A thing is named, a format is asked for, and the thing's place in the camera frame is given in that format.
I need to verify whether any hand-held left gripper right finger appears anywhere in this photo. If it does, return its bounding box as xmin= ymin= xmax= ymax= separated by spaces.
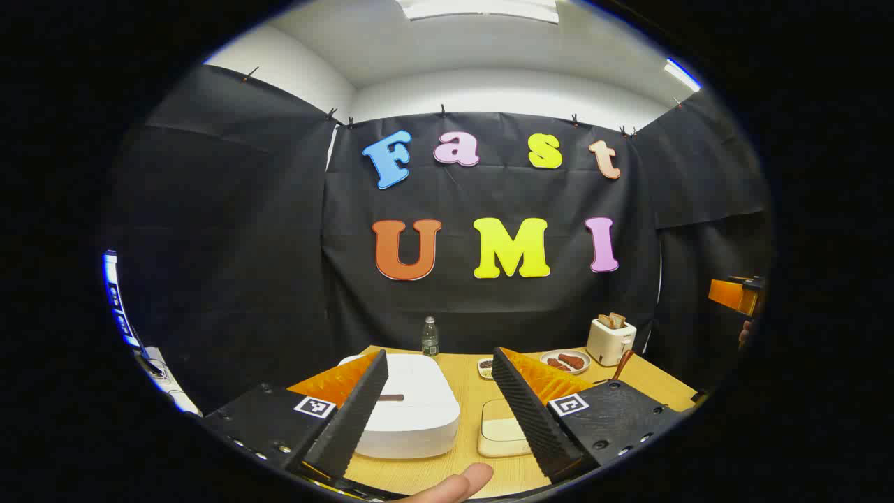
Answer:
xmin=492 ymin=347 xmax=682 ymax=484

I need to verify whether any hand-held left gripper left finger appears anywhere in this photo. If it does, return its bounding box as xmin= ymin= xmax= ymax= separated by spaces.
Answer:
xmin=201 ymin=349 xmax=389 ymax=480

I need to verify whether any white rice cooker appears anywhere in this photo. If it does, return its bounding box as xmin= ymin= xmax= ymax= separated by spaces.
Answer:
xmin=339 ymin=353 xmax=462 ymax=460

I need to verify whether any cream square container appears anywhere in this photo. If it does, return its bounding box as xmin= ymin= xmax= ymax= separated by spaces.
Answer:
xmin=478 ymin=398 xmax=533 ymax=458

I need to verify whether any round white plate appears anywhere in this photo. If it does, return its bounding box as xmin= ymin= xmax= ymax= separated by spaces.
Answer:
xmin=540 ymin=349 xmax=592 ymax=376

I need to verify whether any cream toaster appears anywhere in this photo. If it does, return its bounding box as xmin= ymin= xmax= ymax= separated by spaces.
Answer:
xmin=587 ymin=312 xmax=638 ymax=367

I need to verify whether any black backdrop cloth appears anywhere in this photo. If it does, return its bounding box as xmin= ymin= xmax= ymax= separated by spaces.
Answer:
xmin=112 ymin=64 xmax=772 ymax=413

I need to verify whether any white side desk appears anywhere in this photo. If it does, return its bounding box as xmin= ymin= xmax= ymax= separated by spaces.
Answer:
xmin=135 ymin=346 xmax=203 ymax=418

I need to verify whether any small ceiling light panel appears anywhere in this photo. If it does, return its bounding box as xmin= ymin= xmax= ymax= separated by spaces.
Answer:
xmin=664 ymin=59 xmax=702 ymax=93

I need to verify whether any computer screen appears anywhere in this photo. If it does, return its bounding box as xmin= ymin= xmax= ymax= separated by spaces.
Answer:
xmin=103 ymin=250 xmax=142 ymax=350

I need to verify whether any large ceiling light panel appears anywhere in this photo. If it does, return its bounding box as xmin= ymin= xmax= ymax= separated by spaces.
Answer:
xmin=397 ymin=0 xmax=561 ymax=25

